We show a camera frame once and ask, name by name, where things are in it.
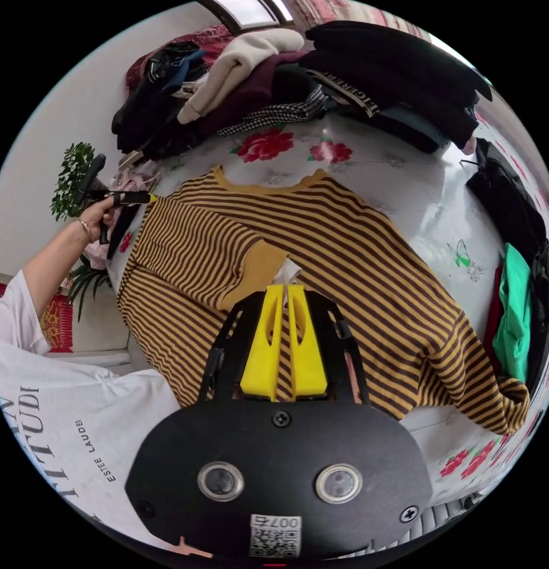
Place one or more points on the person's left hand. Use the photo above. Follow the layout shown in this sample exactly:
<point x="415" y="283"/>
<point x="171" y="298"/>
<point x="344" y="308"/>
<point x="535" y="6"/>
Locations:
<point x="95" y="220"/>

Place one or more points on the yellow black striped long sleeve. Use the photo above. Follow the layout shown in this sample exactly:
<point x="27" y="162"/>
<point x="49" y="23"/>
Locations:
<point x="368" y="266"/>

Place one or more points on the person's body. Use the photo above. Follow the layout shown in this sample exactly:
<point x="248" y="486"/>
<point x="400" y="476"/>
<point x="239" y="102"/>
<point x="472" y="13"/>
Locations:
<point x="56" y="422"/>

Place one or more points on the bushy green plant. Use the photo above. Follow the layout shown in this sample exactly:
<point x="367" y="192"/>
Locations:
<point x="72" y="178"/>

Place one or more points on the window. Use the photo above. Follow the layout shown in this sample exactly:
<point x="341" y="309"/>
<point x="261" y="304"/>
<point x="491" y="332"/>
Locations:
<point x="256" y="12"/>

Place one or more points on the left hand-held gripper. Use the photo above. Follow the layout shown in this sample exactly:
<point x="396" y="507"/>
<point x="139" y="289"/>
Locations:
<point x="123" y="224"/>

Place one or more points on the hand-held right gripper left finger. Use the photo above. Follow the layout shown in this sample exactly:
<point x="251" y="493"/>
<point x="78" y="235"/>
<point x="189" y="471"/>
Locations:
<point x="261" y="355"/>

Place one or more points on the pile of clothes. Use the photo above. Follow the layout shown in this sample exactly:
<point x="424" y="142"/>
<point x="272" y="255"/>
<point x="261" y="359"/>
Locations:
<point x="514" y="306"/>
<point x="256" y="84"/>

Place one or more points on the pink floral cloth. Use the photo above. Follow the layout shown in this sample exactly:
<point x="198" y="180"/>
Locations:
<point x="134" y="178"/>

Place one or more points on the long-leaved green plant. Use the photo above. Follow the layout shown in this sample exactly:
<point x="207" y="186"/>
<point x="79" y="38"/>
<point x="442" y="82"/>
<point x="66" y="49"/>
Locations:
<point x="85" y="282"/>

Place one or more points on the person's left forearm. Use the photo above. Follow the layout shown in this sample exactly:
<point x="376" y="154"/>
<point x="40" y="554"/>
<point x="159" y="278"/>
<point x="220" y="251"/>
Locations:
<point x="52" y="262"/>

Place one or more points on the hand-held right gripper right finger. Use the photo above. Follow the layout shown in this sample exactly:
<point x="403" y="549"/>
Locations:
<point x="309" y="360"/>

